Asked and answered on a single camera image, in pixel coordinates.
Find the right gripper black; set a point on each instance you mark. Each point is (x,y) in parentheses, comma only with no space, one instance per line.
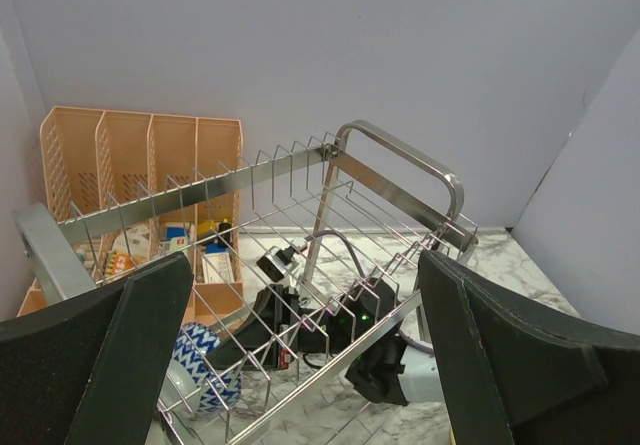
(331,330)

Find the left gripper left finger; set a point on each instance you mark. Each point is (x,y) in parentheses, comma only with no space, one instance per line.
(89,370)

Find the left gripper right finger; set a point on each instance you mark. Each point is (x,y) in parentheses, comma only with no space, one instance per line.
(515,371)

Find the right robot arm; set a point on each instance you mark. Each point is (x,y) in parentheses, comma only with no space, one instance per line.
(279,329)

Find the white blue box in organizer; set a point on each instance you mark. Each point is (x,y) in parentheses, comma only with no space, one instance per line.
(217,265)

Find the orange box in organizer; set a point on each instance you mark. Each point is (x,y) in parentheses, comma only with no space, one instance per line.
(120,263)

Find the green tube in organizer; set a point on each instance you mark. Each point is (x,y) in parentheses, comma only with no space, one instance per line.
(175,236)

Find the peach plastic file organizer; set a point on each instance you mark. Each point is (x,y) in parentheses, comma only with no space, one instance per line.
(94,159)

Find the steel wire dish rack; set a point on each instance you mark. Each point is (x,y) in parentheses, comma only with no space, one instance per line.
(378,204)

